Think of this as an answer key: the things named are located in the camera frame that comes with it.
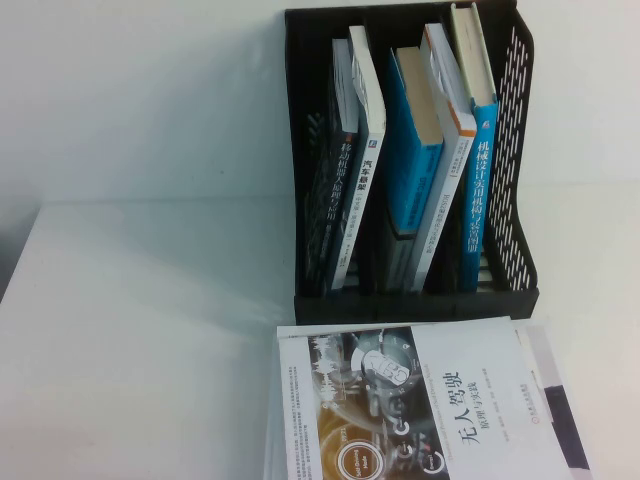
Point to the white autonomous driving book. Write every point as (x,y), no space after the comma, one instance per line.
(450,360)

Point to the dark-spine mobile robot book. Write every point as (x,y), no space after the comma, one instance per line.
(342,175)

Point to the white-spine car suspension book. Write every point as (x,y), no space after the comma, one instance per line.
(362,185)

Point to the black mesh book stand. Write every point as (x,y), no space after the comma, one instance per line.
(350,307)

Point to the dark grey book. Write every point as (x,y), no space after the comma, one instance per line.
(397,265)

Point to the blue book with tan pages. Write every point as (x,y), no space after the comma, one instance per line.
(410,175)

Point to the white book with orange stripe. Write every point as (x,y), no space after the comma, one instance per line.
(440,210)

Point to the blue mechanical design book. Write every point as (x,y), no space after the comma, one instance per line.
(477,200)

